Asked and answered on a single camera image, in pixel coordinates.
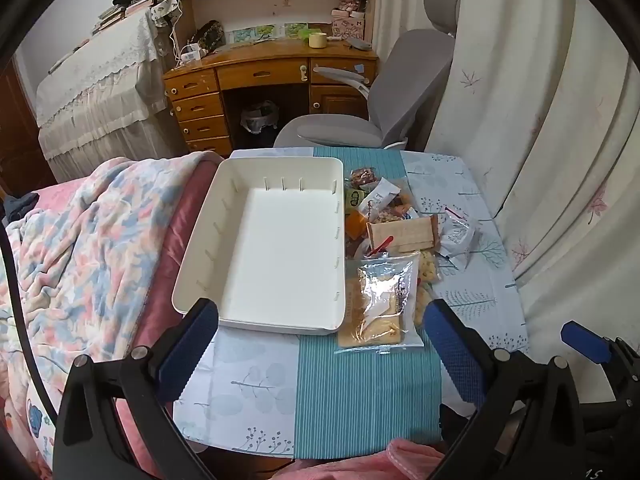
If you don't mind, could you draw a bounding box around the white lace cover cloth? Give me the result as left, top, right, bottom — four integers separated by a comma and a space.
35, 7, 173, 171

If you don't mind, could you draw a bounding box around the red white barcode packet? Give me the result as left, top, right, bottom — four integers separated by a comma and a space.
356, 239, 391, 261

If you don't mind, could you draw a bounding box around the pink cloth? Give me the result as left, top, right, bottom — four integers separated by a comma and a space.
280, 437, 446, 480

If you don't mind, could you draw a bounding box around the large clear cracker packet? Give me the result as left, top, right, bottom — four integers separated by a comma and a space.
334, 252, 426, 356

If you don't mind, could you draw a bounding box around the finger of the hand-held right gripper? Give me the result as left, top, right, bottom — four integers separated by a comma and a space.
561, 321, 640, 401

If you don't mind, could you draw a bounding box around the dark floral pouch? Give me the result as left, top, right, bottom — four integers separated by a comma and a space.
187, 20, 224, 53

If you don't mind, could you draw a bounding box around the white plastic storage tray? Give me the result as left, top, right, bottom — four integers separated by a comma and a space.
172, 156, 349, 337

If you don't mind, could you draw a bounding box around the white packet with label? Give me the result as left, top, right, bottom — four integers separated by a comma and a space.
367, 178, 402, 211

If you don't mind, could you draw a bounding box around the grey office chair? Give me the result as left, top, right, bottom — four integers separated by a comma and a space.
273, 0, 462, 151

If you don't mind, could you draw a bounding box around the wooden desk hutch shelf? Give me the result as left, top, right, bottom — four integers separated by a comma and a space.
162, 0, 377, 61

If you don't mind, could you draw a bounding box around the orange snack packet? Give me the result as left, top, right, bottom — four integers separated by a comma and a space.
346, 209, 371, 241

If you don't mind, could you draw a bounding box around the floral fabric bag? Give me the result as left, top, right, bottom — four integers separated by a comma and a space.
150, 0, 181, 26

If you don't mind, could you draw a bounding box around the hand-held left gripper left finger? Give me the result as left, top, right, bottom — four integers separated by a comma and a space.
52, 298, 221, 480

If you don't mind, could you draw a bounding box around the stack of books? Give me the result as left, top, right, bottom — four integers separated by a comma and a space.
92, 0, 153, 36

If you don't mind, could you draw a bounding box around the trash bin with bag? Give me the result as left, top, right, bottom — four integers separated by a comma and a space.
241, 101, 279, 135

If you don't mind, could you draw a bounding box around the tan wafer box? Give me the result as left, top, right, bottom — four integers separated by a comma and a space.
366, 214, 442, 255

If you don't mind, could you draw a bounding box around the dark wooden wardrobe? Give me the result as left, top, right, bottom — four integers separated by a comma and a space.
0, 57, 56, 196

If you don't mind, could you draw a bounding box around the floral blanket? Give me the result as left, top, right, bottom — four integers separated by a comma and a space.
0, 152, 223, 480

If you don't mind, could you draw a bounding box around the black cable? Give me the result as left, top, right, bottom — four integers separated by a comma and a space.
0, 220, 61, 431

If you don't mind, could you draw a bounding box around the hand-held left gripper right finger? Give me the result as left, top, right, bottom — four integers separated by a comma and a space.
423, 298, 601, 480

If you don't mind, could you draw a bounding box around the pink patterned box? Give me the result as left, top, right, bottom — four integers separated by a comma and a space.
331, 15, 366, 41

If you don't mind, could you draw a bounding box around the wooden desk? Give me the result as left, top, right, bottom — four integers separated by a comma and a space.
162, 42, 379, 153

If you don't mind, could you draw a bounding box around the leaf print curtain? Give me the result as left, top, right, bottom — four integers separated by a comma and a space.
372, 0, 640, 361

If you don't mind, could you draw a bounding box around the white cable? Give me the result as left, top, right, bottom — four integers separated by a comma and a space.
169, 0, 185, 66

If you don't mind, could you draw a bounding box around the leaf patterned tablecloth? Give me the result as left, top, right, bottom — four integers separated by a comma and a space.
172, 147, 530, 461

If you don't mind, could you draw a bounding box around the doll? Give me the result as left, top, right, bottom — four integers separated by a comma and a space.
332, 0, 368, 18

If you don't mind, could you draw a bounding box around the pink bed sheet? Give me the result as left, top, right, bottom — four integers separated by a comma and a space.
115, 160, 226, 480

